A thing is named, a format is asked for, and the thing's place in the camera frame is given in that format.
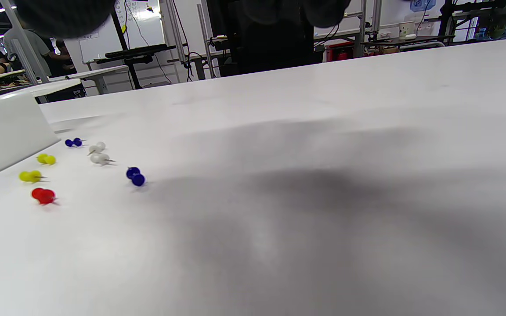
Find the person's right hand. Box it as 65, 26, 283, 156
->
14, 0, 352, 39

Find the white background desk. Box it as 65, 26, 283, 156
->
49, 65, 130, 95

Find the black monitor stand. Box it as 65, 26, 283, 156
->
96, 43, 177, 90

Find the white whiteboard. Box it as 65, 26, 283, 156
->
76, 0, 168, 64

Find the white plastic container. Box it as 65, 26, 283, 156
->
0, 90, 61, 184

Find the large blue push pin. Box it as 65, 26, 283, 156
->
126, 166, 147, 187

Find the red push pin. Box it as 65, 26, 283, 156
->
31, 187, 59, 206

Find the red box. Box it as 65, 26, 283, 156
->
325, 41, 355, 63

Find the grey workbench with equipment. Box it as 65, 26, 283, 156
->
361, 34, 455, 55

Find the aluminium frame post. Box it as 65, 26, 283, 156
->
0, 0, 51, 85

